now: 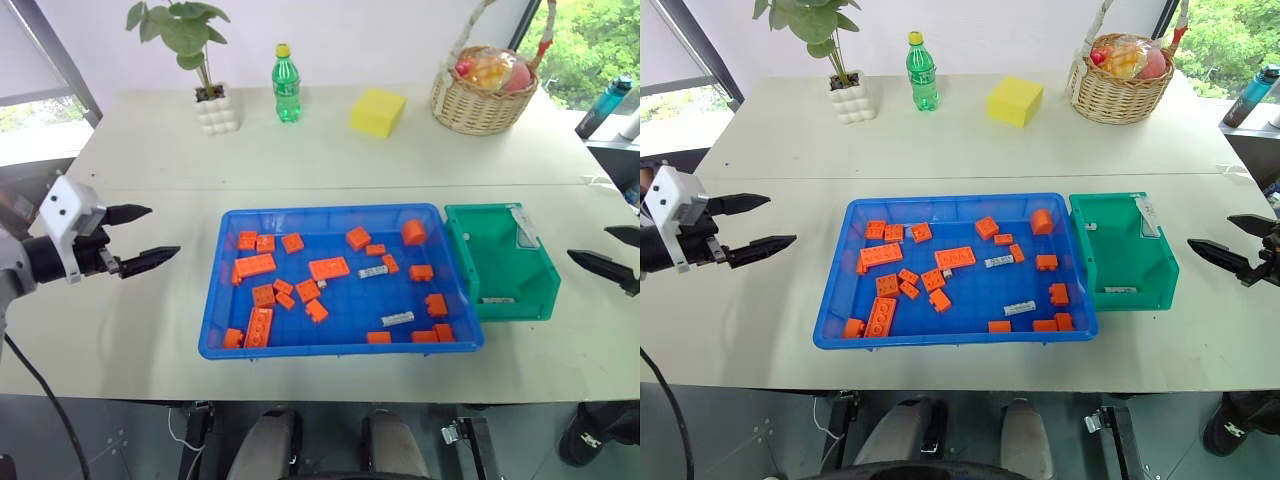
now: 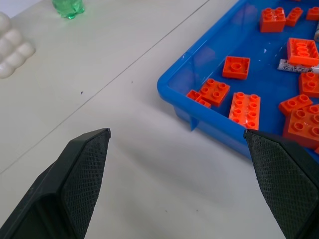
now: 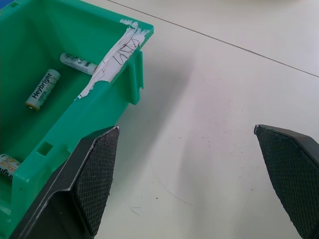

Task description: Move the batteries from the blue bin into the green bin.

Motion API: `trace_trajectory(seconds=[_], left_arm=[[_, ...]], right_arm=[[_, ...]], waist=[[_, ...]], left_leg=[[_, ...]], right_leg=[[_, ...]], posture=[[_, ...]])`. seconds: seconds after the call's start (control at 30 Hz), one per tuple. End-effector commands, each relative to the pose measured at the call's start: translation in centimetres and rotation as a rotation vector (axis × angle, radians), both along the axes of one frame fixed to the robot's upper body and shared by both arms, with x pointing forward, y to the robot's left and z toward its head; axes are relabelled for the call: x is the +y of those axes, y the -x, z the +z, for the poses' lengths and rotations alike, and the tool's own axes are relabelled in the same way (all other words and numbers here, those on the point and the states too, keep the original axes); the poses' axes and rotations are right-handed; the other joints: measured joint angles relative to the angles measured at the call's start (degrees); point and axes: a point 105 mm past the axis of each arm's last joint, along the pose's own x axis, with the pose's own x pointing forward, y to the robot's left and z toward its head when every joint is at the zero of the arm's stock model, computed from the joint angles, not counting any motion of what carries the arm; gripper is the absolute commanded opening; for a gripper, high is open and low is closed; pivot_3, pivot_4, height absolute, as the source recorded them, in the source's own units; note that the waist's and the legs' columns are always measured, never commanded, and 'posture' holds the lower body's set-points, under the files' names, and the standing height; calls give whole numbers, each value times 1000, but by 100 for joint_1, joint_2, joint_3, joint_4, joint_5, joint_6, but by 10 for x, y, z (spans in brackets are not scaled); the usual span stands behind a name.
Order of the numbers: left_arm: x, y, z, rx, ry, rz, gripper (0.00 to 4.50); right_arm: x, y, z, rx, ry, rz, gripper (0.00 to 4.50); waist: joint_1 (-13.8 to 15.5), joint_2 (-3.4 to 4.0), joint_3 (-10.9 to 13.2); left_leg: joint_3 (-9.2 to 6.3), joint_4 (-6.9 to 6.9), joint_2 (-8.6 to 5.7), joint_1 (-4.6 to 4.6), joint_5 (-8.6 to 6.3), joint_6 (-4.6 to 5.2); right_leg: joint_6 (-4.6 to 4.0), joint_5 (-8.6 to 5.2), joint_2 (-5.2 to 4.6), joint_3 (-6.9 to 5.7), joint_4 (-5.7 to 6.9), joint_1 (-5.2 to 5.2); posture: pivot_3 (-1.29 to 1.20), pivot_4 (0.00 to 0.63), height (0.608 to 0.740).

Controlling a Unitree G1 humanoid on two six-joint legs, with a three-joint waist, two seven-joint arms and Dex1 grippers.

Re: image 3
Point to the green plastic bin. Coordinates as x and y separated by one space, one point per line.
62 104

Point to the torn white paper label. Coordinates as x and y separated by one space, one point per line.
117 61

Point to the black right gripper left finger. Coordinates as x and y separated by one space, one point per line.
82 184

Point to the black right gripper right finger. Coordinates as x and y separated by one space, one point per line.
291 174

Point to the white Heybright AA battery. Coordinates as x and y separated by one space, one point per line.
7 168
78 63
43 89

